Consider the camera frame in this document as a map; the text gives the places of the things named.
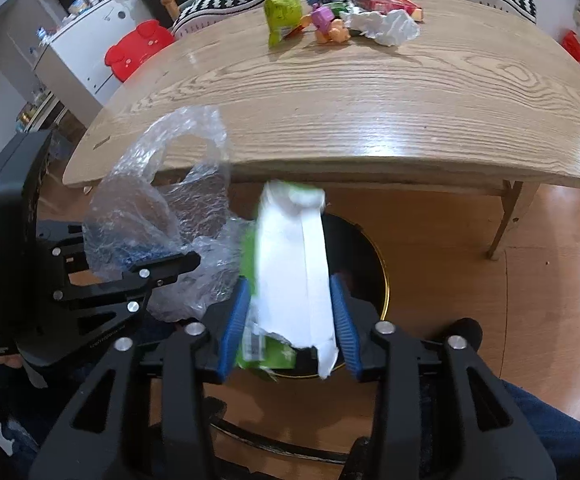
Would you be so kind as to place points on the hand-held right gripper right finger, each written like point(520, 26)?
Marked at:
point(345, 330)

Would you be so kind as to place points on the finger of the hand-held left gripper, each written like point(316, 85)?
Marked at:
point(170, 266)
point(70, 242)

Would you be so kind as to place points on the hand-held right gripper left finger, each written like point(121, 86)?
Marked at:
point(232, 327)

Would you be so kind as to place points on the black bin with gold rim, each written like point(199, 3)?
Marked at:
point(360, 260)

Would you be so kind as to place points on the clear plastic bag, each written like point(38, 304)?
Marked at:
point(135, 195)

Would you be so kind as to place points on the white and green carton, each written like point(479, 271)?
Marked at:
point(290, 270)

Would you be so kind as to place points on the green snack packet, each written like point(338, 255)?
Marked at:
point(282, 12)

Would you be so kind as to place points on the white wrapper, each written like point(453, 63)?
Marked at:
point(385, 27)

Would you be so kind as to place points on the person's black sock foot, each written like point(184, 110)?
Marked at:
point(465, 332)

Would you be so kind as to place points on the white shelf rack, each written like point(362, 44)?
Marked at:
point(45, 110)

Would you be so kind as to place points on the white cabinet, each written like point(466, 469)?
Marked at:
point(90, 55)

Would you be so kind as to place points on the red plastic stool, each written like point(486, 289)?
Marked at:
point(137, 47)

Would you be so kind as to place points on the person's right leg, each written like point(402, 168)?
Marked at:
point(545, 420)

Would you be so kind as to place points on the pink and orange toy figure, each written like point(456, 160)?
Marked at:
point(327, 22)

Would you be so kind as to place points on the small green wrapper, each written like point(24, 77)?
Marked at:
point(342, 8)

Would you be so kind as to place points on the red snack packet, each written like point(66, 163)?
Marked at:
point(390, 2)

